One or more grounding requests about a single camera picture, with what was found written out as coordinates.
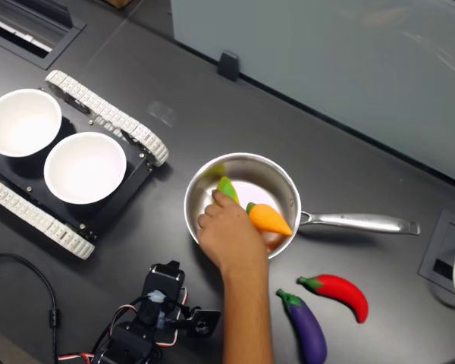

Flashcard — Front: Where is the yellow green toy corn cob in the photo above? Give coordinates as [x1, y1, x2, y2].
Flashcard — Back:
[215, 176, 240, 206]

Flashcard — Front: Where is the orange toy carrot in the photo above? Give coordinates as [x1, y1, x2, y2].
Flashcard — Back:
[245, 202, 293, 238]

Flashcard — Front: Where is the purple toy aubergine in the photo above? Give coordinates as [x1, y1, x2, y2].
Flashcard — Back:
[275, 288, 328, 364]

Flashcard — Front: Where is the red toy chilli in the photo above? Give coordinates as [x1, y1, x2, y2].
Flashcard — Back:
[297, 273, 369, 325]

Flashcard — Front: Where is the person's right hand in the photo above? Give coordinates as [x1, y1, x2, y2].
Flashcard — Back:
[196, 189, 270, 277]

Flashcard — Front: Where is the pale grey putty lump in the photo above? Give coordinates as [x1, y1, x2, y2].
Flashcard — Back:
[146, 290, 171, 329]

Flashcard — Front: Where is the white bowl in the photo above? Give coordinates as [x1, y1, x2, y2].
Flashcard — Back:
[0, 88, 64, 158]
[43, 131, 128, 206]

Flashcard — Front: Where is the clear tape piece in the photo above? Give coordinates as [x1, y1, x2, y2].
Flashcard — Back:
[146, 100, 177, 128]

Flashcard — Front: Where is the black vehicle with white tracks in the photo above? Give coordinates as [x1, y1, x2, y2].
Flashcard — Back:
[0, 69, 170, 261]

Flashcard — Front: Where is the black partition clip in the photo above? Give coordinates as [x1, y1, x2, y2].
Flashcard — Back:
[216, 50, 240, 83]

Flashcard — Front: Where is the frosted glass partition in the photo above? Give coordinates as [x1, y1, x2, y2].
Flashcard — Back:
[170, 0, 455, 189]

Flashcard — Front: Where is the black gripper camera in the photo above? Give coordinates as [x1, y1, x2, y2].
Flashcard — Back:
[174, 306, 221, 338]

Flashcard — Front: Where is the long black cable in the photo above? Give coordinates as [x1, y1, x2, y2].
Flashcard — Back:
[0, 253, 61, 364]

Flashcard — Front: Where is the steel pan with long handle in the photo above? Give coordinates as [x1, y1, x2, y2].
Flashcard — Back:
[184, 152, 422, 262]

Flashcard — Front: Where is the black table cable box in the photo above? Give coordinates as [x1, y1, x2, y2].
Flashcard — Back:
[418, 207, 455, 295]
[0, 0, 88, 71]

